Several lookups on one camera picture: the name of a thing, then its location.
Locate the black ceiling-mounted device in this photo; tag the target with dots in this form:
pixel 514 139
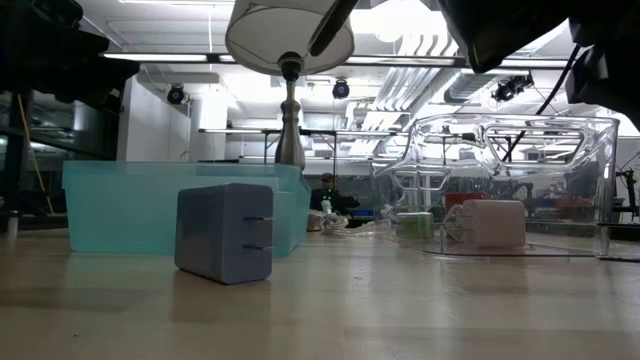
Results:
pixel 512 87

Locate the silver lamp base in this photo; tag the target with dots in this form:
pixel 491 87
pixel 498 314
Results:
pixel 290 140

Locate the ceiling light strip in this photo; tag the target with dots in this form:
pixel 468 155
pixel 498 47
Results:
pixel 530 63
pixel 155 57

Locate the round black ceiling camera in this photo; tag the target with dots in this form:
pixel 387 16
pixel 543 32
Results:
pixel 341 89
pixel 176 94

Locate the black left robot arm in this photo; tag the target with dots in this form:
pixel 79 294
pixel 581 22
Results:
pixel 50 50

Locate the clear plastic bin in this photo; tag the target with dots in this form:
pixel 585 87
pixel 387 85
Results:
pixel 550 165

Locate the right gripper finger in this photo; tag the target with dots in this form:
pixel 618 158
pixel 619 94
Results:
pixel 332 27

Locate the red wall charger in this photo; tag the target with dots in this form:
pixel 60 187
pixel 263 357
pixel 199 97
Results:
pixel 452 200

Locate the green wall charger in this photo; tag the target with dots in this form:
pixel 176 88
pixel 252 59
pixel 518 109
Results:
pixel 415 226

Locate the light blue wall charger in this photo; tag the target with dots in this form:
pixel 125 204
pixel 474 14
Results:
pixel 215 235

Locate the white wall charger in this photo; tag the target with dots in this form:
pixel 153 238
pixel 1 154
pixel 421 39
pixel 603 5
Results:
pixel 495 225

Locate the long background table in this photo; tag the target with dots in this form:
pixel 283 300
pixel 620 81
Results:
pixel 235 131

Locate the white lamp shade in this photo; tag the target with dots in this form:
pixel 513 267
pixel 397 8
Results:
pixel 280 30

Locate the green translucent plastic bin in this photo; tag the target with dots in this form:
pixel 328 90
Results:
pixel 120 210

